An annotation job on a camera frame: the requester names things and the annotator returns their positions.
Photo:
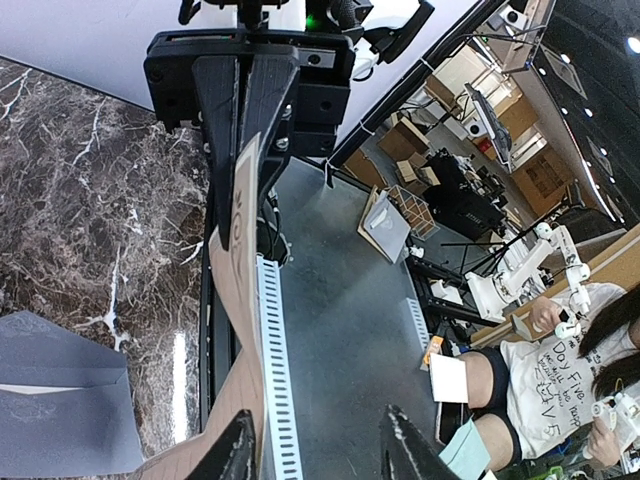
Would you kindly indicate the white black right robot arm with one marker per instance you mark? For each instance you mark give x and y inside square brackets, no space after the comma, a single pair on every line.
[375,40]

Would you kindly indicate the blue-grey envelope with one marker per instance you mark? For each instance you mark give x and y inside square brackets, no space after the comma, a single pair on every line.
[66,407]

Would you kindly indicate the white letter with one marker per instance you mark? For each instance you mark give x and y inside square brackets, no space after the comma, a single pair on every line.
[35,390]

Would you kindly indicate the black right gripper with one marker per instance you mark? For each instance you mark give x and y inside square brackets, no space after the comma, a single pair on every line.
[290,88]

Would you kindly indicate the person in white shirt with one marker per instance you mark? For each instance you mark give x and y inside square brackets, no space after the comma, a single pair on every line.
[528,397]

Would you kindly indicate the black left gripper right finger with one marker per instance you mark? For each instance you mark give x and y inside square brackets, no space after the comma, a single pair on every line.
[405,453]

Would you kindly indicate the white paper sheet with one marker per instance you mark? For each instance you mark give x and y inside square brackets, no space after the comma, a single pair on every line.
[234,274]

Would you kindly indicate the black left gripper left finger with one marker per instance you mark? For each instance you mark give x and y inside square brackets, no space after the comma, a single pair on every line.
[233,454]

